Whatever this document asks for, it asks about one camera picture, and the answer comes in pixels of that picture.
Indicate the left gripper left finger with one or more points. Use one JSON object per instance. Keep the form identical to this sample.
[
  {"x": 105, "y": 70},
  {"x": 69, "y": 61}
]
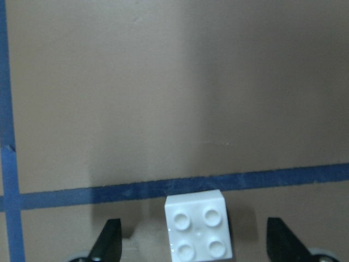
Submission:
[{"x": 108, "y": 246}]

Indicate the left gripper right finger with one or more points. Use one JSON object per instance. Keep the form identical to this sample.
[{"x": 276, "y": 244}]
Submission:
[{"x": 283, "y": 245}]

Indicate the white block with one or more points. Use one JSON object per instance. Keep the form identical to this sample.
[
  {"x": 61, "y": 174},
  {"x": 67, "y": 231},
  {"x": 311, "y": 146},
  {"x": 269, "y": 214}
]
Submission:
[{"x": 198, "y": 227}]

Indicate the brown paper table cover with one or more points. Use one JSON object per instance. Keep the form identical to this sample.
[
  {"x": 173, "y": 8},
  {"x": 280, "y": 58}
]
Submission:
[{"x": 115, "y": 105}]

